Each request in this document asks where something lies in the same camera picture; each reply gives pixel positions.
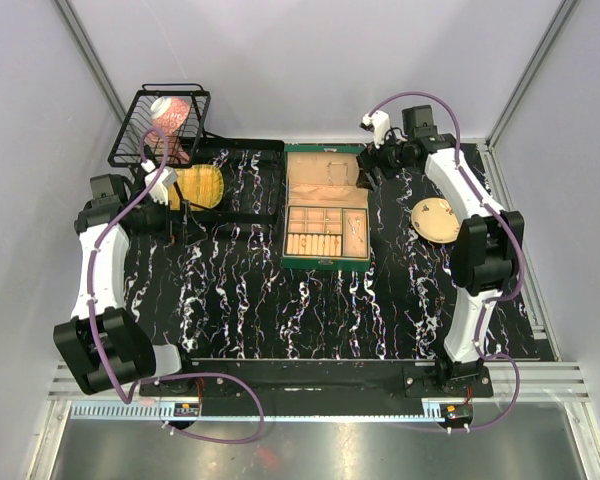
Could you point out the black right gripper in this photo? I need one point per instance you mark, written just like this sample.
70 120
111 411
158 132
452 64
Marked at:
367 161

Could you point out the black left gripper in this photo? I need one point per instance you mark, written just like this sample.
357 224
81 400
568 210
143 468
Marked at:
172 230

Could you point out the green jewelry tray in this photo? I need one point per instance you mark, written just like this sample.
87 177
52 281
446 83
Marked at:
332 233

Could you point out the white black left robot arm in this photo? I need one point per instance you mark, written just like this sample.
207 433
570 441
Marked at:
101 344

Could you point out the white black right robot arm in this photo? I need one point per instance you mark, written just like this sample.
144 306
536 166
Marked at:
487 253

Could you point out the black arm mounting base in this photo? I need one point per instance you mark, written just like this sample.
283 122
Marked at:
319 388

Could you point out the green jewelry box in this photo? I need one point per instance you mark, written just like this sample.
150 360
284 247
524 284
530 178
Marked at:
324 176

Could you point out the yellow woven tray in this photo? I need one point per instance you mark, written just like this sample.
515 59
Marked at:
202 186

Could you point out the black marble pattern mat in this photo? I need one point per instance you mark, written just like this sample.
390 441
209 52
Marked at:
230 297

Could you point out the cream round plate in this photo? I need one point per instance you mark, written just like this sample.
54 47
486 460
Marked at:
434 220

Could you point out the red patterned cup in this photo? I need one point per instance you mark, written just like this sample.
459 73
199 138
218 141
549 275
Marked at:
169 114

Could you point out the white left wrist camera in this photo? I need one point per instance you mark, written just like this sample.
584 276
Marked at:
159 193

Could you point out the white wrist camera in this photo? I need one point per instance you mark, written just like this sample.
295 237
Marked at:
159 193
378 123

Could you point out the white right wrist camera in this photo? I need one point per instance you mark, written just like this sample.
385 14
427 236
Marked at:
378 123

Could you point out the black wire dish rack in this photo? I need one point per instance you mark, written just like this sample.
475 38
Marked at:
252 169

